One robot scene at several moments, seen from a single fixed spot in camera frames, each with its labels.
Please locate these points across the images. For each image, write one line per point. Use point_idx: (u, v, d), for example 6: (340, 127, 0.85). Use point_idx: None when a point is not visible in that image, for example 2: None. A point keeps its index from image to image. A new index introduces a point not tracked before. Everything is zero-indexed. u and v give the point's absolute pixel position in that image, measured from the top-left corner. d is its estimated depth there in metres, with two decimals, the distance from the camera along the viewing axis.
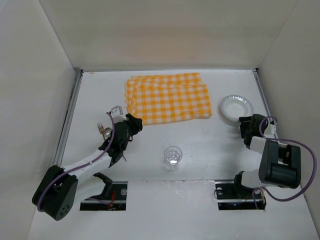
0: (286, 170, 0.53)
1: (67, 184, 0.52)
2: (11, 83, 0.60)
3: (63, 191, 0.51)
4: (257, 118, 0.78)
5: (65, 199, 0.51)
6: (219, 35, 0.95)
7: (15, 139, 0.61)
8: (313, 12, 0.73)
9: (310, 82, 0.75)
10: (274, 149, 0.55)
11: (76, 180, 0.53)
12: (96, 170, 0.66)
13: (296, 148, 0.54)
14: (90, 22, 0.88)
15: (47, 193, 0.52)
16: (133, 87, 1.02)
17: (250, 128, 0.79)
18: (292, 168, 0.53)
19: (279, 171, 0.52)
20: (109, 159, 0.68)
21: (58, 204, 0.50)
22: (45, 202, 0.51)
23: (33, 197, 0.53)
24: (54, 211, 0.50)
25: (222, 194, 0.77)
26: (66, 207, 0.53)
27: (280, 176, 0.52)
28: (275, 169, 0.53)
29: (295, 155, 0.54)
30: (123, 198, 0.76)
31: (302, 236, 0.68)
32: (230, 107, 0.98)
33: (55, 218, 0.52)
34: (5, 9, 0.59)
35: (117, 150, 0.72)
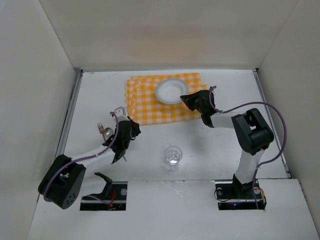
0: (260, 132, 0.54)
1: (75, 172, 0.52)
2: (11, 83, 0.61)
3: (71, 178, 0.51)
4: (205, 98, 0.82)
5: (73, 187, 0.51)
6: (219, 35, 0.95)
7: (15, 138, 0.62)
8: (314, 11, 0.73)
9: (310, 81, 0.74)
10: (242, 121, 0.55)
11: (84, 168, 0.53)
12: (100, 164, 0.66)
13: (255, 110, 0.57)
14: (90, 22, 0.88)
15: (55, 182, 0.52)
16: (133, 87, 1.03)
17: (203, 107, 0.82)
18: (262, 127, 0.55)
19: (257, 136, 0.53)
20: (113, 154, 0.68)
21: (66, 191, 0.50)
22: (52, 190, 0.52)
23: (40, 185, 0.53)
24: (61, 199, 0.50)
25: (223, 194, 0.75)
26: (72, 196, 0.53)
27: (259, 138, 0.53)
28: (253, 135, 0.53)
29: (258, 117, 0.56)
30: (123, 198, 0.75)
31: (303, 236, 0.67)
32: (165, 94, 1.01)
33: (61, 207, 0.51)
34: (4, 10, 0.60)
35: (120, 147, 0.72)
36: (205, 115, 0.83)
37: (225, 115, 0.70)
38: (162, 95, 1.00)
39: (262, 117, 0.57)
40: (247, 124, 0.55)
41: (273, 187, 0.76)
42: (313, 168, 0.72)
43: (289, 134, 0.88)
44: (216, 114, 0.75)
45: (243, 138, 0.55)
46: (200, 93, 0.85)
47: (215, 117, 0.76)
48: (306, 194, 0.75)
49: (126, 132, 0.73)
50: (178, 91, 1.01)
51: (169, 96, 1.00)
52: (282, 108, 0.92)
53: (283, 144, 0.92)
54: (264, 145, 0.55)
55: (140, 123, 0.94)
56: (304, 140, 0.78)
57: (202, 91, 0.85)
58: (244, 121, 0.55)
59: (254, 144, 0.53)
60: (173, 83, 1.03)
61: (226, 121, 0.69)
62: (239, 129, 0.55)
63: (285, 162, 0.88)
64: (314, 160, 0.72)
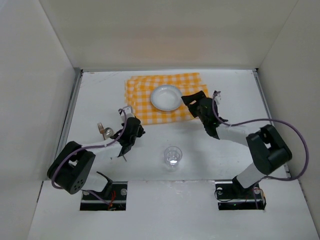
0: (278, 152, 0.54)
1: (85, 159, 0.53)
2: (11, 83, 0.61)
3: (81, 165, 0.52)
4: (207, 107, 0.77)
5: (82, 172, 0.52)
6: (219, 35, 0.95)
7: (15, 139, 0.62)
8: (314, 11, 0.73)
9: (310, 81, 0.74)
10: (259, 142, 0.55)
11: (93, 156, 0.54)
12: (106, 156, 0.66)
13: (270, 128, 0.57)
14: (90, 22, 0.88)
15: (64, 167, 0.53)
16: (133, 87, 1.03)
17: (206, 116, 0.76)
18: (279, 146, 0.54)
19: (275, 157, 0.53)
20: (120, 148, 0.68)
21: (75, 176, 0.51)
22: (61, 174, 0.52)
23: (49, 170, 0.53)
24: (70, 183, 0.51)
25: (223, 194, 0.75)
26: (80, 182, 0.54)
27: (277, 159, 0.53)
28: (271, 157, 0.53)
29: (274, 135, 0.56)
30: (124, 199, 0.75)
31: (302, 236, 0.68)
32: (161, 97, 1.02)
33: (68, 192, 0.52)
34: (4, 10, 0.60)
35: (127, 141, 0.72)
36: (209, 125, 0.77)
37: (235, 131, 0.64)
38: (158, 99, 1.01)
39: (277, 134, 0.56)
40: (263, 145, 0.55)
41: (273, 187, 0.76)
42: (313, 168, 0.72)
43: (289, 135, 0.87)
44: (224, 126, 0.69)
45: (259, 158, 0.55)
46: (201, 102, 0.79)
47: (222, 128, 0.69)
48: (306, 195, 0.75)
49: (133, 128, 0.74)
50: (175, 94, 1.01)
51: (165, 100, 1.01)
52: (282, 108, 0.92)
53: None
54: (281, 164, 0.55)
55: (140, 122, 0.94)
56: (303, 140, 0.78)
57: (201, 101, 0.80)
58: (260, 140, 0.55)
59: (273, 166, 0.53)
60: (170, 86, 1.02)
61: (238, 135, 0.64)
62: (256, 150, 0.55)
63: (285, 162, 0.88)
64: (314, 161, 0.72)
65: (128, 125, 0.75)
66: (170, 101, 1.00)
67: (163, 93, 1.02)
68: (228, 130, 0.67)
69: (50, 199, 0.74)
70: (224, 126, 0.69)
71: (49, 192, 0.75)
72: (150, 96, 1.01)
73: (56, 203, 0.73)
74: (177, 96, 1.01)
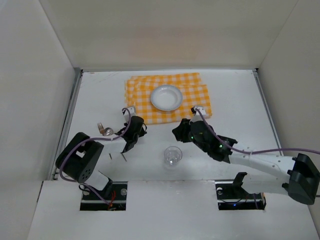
0: (315, 182, 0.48)
1: (93, 148, 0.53)
2: (11, 84, 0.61)
3: (90, 154, 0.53)
4: (202, 131, 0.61)
5: (90, 161, 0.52)
6: (219, 35, 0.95)
7: (16, 139, 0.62)
8: (314, 11, 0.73)
9: (310, 81, 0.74)
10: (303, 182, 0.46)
11: (102, 146, 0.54)
12: (110, 150, 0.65)
13: (304, 158, 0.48)
14: (90, 22, 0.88)
15: (72, 156, 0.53)
16: (133, 87, 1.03)
17: (205, 143, 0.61)
18: (314, 175, 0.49)
19: (315, 189, 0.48)
20: (124, 144, 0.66)
21: (84, 164, 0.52)
22: (70, 163, 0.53)
23: (58, 159, 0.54)
24: (79, 171, 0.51)
25: (222, 194, 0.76)
26: (87, 172, 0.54)
27: (315, 190, 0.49)
28: (313, 190, 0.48)
29: (308, 164, 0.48)
30: (124, 199, 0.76)
31: (302, 236, 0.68)
32: (161, 97, 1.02)
33: (77, 181, 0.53)
34: (4, 10, 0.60)
35: (131, 137, 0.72)
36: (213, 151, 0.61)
37: (261, 162, 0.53)
38: (158, 99, 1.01)
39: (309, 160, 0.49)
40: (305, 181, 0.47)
41: None
42: None
43: (289, 135, 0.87)
44: (241, 155, 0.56)
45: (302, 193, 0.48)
46: (192, 128, 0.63)
47: (238, 157, 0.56)
48: None
49: (137, 124, 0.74)
50: (175, 94, 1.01)
51: (165, 100, 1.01)
52: (282, 109, 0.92)
53: (283, 143, 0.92)
54: None
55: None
56: (303, 140, 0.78)
57: (193, 125, 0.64)
58: (303, 178, 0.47)
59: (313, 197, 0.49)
60: (170, 86, 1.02)
61: (264, 167, 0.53)
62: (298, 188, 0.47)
63: None
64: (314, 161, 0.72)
65: (133, 121, 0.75)
66: (170, 101, 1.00)
67: (164, 93, 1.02)
68: (248, 159, 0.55)
69: (50, 199, 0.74)
70: (240, 154, 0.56)
71: (50, 192, 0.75)
72: (150, 96, 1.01)
73: (56, 203, 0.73)
74: (177, 95, 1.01)
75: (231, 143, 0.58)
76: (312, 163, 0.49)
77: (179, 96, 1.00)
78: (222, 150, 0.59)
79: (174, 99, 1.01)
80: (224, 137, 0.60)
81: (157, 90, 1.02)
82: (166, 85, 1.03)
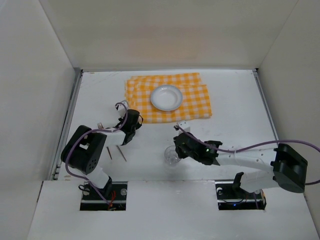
0: (302, 169, 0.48)
1: (96, 139, 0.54)
2: (12, 84, 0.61)
3: (94, 144, 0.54)
4: (184, 141, 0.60)
5: (95, 150, 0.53)
6: (219, 35, 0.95)
7: (16, 139, 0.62)
8: (314, 11, 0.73)
9: (310, 81, 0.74)
10: (286, 170, 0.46)
11: (105, 136, 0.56)
12: (110, 144, 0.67)
13: (285, 148, 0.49)
14: (90, 22, 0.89)
15: (76, 148, 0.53)
16: (133, 87, 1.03)
17: (192, 151, 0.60)
18: (299, 161, 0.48)
19: (303, 176, 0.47)
20: (124, 135, 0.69)
21: (90, 154, 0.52)
22: (75, 155, 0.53)
23: (62, 153, 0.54)
24: (85, 161, 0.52)
25: (222, 194, 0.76)
26: (93, 162, 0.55)
27: (305, 176, 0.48)
28: (302, 178, 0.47)
29: (290, 152, 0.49)
30: (124, 198, 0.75)
31: (303, 236, 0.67)
32: (161, 97, 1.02)
33: (83, 172, 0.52)
34: (4, 10, 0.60)
35: (130, 129, 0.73)
36: (202, 157, 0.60)
37: (246, 159, 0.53)
38: (158, 99, 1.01)
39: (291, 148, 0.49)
40: (291, 170, 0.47)
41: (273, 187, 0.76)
42: (313, 168, 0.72)
43: (289, 135, 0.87)
44: (226, 155, 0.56)
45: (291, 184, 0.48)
46: (177, 140, 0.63)
47: (224, 157, 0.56)
48: (306, 195, 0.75)
49: (134, 117, 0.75)
50: (174, 94, 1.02)
51: (165, 100, 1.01)
52: (282, 108, 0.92)
53: None
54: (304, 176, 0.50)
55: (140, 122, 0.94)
56: (303, 140, 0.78)
57: (176, 138, 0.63)
58: (287, 166, 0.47)
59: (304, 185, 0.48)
60: (170, 86, 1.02)
61: (250, 164, 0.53)
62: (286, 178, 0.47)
63: None
64: (314, 161, 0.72)
65: (129, 114, 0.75)
66: (170, 101, 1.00)
67: (164, 94, 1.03)
68: (233, 158, 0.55)
69: (50, 199, 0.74)
70: (226, 155, 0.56)
71: (50, 192, 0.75)
72: (150, 96, 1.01)
73: (57, 203, 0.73)
74: (177, 95, 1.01)
75: (218, 146, 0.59)
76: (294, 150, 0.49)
77: (179, 96, 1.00)
78: (210, 154, 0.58)
79: (173, 99, 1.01)
80: (210, 142, 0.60)
81: (157, 90, 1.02)
82: (166, 85, 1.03)
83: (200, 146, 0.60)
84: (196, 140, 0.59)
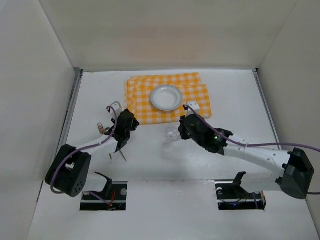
0: (308, 178, 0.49)
1: (80, 161, 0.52)
2: (12, 84, 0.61)
3: (77, 168, 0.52)
4: (194, 124, 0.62)
5: (80, 174, 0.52)
6: (219, 35, 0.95)
7: (16, 139, 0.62)
8: (314, 11, 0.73)
9: (310, 81, 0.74)
10: (296, 176, 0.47)
11: (88, 157, 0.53)
12: (103, 153, 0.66)
13: (299, 153, 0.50)
14: (90, 22, 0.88)
15: (61, 171, 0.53)
16: (133, 87, 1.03)
17: (199, 135, 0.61)
18: (308, 170, 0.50)
19: (307, 184, 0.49)
20: (116, 143, 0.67)
21: (73, 179, 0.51)
22: (60, 179, 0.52)
23: (47, 175, 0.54)
24: (70, 186, 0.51)
25: (222, 194, 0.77)
26: (79, 184, 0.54)
27: (308, 185, 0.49)
28: (305, 185, 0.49)
29: (304, 159, 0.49)
30: (124, 198, 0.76)
31: (303, 237, 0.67)
32: (161, 97, 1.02)
33: (69, 195, 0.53)
34: (4, 10, 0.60)
35: (124, 134, 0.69)
36: (206, 143, 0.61)
37: (256, 155, 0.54)
38: (158, 99, 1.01)
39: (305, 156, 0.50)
40: (299, 176, 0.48)
41: None
42: (313, 168, 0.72)
43: (289, 135, 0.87)
44: (236, 148, 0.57)
45: (293, 188, 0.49)
46: (186, 121, 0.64)
47: (234, 149, 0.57)
48: None
49: (128, 121, 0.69)
50: (174, 94, 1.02)
51: (165, 100, 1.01)
52: (282, 109, 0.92)
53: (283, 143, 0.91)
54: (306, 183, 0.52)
55: (140, 122, 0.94)
56: (303, 140, 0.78)
57: (185, 119, 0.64)
58: (297, 172, 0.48)
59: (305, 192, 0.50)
60: (170, 86, 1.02)
61: (259, 160, 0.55)
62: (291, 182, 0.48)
63: None
64: (313, 161, 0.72)
65: (122, 117, 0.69)
66: (170, 101, 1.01)
67: (163, 94, 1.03)
68: (243, 151, 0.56)
69: (50, 199, 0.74)
70: (236, 146, 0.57)
71: (50, 192, 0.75)
72: (150, 96, 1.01)
73: (57, 204, 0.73)
74: (177, 95, 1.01)
75: (227, 135, 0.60)
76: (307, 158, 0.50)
77: (179, 96, 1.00)
78: (217, 142, 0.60)
79: (173, 99, 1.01)
80: (219, 130, 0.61)
81: (157, 89, 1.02)
82: (166, 85, 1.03)
83: (208, 133, 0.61)
84: (207, 124, 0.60)
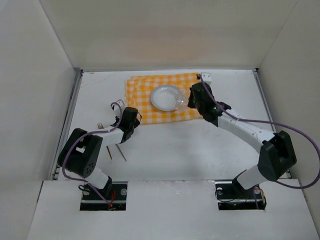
0: (286, 162, 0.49)
1: (92, 143, 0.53)
2: (11, 84, 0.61)
3: (90, 148, 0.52)
4: (200, 91, 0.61)
5: (91, 155, 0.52)
6: (219, 35, 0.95)
7: (16, 139, 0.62)
8: (314, 11, 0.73)
9: (310, 81, 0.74)
10: (272, 153, 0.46)
11: (100, 138, 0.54)
12: (109, 143, 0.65)
13: (283, 136, 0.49)
14: (90, 22, 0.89)
15: (73, 152, 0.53)
16: (133, 87, 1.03)
17: (200, 102, 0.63)
18: (289, 155, 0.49)
19: (283, 167, 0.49)
20: (121, 134, 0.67)
21: (86, 159, 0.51)
22: (72, 160, 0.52)
23: (59, 157, 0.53)
24: (82, 166, 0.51)
25: (223, 194, 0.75)
26: (90, 166, 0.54)
27: (284, 168, 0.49)
28: (279, 167, 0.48)
29: (287, 143, 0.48)
30: (124, 199, 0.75)
31: (303, 237, 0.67)
32: (161, 97, 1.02)
33: (81, 176, 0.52)
34: (4, 10, 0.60)
35: (128, 127, 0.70)
36: (205, 110, 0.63)
37: (244, 129, 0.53)
38: (158, 99, 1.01)
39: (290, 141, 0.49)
40: (276, 155, 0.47)
41: (273, 187, 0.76)
42: (314, 168, 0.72)
43: (289, 135, 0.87)
44: (228, 119, 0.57)
45: (267, 166, 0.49)
46: (194, 86, 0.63)
47: (226, 120, 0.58)
48: (306, 195, 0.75)
49: (133, 114, 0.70)
50: (174, 94, 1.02)
51: (165, 100, 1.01)
52: (282, 108, 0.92)
53: None
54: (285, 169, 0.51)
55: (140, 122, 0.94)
56: (303, 140, 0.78)
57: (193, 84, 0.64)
58: (274, 150, 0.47)
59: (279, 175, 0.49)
60: (170, 87, 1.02)
61: (245, 134, 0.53)
62: (266, 159, 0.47)
63: None
64: (314, 160, 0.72)
65: (127, 111, 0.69)
66: (170, 101, 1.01)
67: (164, 94, 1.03)
68: (233, 124, 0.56)
69: (50, 199, 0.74)
70: (228, 118, 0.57)
71: (50, 192, 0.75)
72: (150, 96, 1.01)
73: (57, 203, 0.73)
74: (177, 95, 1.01)
75: (226, 108, 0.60)
76: (292, 145, 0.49)
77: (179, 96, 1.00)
78: (214, 112, 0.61)
79: (173, 99, 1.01)
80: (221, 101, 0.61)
81: (157, 89, 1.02)
82: (166, 85, 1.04)
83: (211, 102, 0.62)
84: (209, 95, 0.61)
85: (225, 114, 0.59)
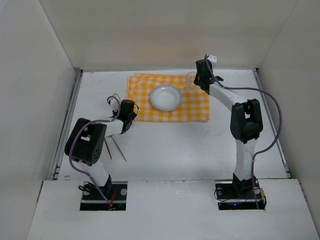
0: (252, 126, 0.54)
1: (97, 130, 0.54)
2: (11, 84, 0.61)
3: (96, 134, 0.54)
4: (201, 63, 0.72)
5: (98, 140, 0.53)
6: (219, 35, 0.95)
7: (16, 139, 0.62)
8: (314, 11, 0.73)
9: (310, 81, 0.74)
10: (240, 112, 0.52)
11: (104, 125, 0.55)
12: (112, 132, 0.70)
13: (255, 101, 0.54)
14: (90, 22, 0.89)
15: (79, 140, 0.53)
16: (135, 83, 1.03)
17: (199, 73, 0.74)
18: (256, 120, 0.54)
19: (248, 128, 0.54)
20: (122, 125, 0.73)
21: (93, 145, 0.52)
22: (78, 148, 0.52)
23: (66, 147, 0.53)
24: (90, 152, 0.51)
25: (222, 194, 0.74)
26: (97, 151, 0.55)
27: (249, 130, 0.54)
28: (245, 127, 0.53)
29: (256, 109, 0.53)
30: (123, 199, 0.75)
31: (303, 237, 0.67)
32: (161, 96, 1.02)
33: (89, 162, 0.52)
34: (4, 11, 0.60)
35: (127, 118, 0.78)
36: (201, 81, 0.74)
37: (226, 95, 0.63)
38: (158, 97, 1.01)
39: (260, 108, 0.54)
40: (243, 115, 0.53)
41: (273, 187, 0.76)
42: (313, 168, 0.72)
43: (289, 135, 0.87)
44: (216, 86, 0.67)
45: (236, 124, 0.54)
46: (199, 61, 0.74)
47: (215, 88, 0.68)
48: (306, 195, 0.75)
49: (130, 106, 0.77)
50: (175, 95, 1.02)
51: (164, 100, 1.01)
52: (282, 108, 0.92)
53: (283, 143, 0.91)
54: (253, 135, 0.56)
55: (136, 118, 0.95)
56: (303, 140, 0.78)
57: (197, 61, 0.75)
58: (242, 110, 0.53)
59: (245, 135, 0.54)
60: (171, 87, 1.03)
61: (225, 99, 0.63)
62: (236, 118, 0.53)
63: (285, 162, 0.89)
64: (313, 161, 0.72)
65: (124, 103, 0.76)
66: (169, 101, 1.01)
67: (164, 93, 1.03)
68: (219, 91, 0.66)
69: (51, 199, 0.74)
70: (216, 86, 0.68)
71: (50, 192, 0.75)
72: (150, 94, 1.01)
73: (57, 203, 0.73)
74: (177, 96, 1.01)
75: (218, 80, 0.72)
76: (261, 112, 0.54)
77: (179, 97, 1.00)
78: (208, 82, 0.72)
79: (173, 100, 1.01)
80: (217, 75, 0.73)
81: (159, 88, 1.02)
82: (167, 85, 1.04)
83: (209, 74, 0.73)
84: (208, 68, 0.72)
85: (216, 83, 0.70)
